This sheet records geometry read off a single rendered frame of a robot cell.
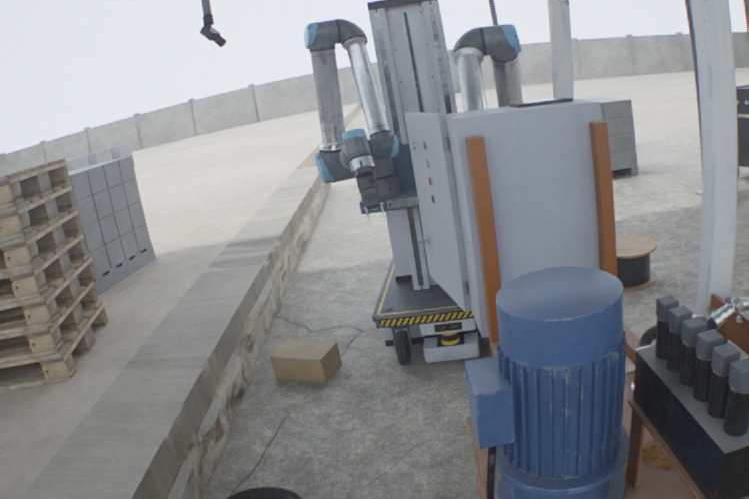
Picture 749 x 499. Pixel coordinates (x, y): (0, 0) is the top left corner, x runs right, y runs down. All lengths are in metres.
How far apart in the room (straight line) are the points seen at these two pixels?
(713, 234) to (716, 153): 0.17
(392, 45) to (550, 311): 2.12
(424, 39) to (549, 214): 1.45
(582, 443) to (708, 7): 0.84
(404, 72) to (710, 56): 1.86
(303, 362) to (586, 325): 2.17
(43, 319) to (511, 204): 2.11
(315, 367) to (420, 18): 1.77
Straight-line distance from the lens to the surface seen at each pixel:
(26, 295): 2.73
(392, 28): 2.76
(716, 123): 1.17
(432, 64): 2.73
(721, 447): 0.76
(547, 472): 0.94
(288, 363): 2.88
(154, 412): 2.29
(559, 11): 1.98
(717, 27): 1.18
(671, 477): 1.12
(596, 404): 0.88
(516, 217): 1.48
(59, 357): 2.79
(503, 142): 1.44
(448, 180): 1.63
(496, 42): 2.09
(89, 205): 4.16
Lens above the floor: 1.36
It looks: 14 degrees down
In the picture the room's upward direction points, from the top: 10 degrees counter-clockwise
